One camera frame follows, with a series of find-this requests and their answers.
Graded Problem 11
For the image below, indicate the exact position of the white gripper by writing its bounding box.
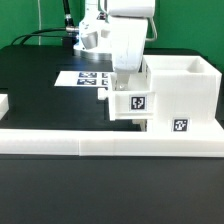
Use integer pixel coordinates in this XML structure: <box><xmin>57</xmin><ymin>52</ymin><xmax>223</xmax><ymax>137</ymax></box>
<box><xmin>109</xmin><ymin>17</ymin><xmax>147</xmax><ymax>91</ymax></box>

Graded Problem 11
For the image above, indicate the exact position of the white drawer tray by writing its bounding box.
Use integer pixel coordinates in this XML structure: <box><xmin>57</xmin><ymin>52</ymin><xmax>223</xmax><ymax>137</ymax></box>
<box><xmin>98</xmin><ymin>73</ymin><xmax>155</xmax><ymax>121</ymax></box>
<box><xmin>132</xmin><ymin>119</ymin><xmax>147</xmax><ymax>132</ymax></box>

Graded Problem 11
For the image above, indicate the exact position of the white drawer cabinet box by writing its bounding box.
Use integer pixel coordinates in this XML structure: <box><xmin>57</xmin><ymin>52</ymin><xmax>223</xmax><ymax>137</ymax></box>
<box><xmin>143</xmin><ymin>55</ymin><xmax>222</xmax><ymax>133</ymax></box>

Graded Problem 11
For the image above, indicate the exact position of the white front drawer tray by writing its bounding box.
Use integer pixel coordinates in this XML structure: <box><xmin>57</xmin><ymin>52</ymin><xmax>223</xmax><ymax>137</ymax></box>
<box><xmin>132</xmin><ymin>119</ymin><xmax>147</xmax><ymax>132</ymax></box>

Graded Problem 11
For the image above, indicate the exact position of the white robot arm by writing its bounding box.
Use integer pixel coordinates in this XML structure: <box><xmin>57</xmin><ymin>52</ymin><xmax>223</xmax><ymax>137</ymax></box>
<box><xmin>74</xmin><ymin>0</ymin><xmax>157</xmax><ymax>90</ymax></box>

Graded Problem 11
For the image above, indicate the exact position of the white marker tag sheet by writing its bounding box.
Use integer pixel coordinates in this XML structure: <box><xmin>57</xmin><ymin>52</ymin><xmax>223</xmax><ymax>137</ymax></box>
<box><xmin>55</xmin><ymin>71</ymin><xmax>109</xmax><ymax>87</ymax></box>

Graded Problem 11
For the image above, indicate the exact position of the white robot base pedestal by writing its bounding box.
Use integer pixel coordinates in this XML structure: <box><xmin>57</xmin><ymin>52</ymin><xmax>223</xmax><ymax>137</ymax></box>
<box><xmin>73</xmin><ymin>0</ymin><xmax>111</xmax><ymax>61</ymax></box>

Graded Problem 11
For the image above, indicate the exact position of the black cable with connector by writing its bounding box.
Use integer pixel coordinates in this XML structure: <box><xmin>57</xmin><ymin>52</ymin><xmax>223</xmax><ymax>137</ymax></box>
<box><xmin>10</xmin><ymin>0</ymin><xmax>80</xmax><ymax>46</ymax></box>

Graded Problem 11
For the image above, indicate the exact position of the white foam border frame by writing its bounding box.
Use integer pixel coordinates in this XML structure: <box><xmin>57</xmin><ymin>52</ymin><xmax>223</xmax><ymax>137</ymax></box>
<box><xmin>0</xmin><ymin>93</ymin><xmax>224</xmax><ymax>158</ymax></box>

